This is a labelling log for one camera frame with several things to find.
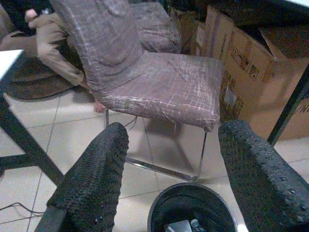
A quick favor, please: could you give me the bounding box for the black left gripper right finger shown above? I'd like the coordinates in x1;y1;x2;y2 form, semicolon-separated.
218;119;309;232

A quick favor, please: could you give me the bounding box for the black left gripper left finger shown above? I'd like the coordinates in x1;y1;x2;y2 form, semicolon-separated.
47;122;130;232

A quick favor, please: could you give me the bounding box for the black round rubbish bin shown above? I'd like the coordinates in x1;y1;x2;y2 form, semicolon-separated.
147;182;239;232

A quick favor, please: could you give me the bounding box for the white carton trash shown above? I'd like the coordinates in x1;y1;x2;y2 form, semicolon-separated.
165;219;192;232

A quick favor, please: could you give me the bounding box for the white table with black legs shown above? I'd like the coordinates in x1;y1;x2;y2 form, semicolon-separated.
193;0;309;145
0;49;67;188

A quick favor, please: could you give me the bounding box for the large printed cardboard box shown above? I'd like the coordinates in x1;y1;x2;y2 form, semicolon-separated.
202;6;309;141

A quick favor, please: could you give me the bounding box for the grey-brown checked fabric chair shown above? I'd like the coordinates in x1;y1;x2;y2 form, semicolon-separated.
49;0;224;182

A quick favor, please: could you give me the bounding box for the brown round armchair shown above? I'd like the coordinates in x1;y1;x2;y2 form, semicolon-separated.
0;31;85;101

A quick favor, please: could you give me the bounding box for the seated person in beige trousers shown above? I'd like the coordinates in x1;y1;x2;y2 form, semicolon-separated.
7;0;108;114

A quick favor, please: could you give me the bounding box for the black floor cable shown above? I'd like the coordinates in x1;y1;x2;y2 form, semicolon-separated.
0;202;47;215

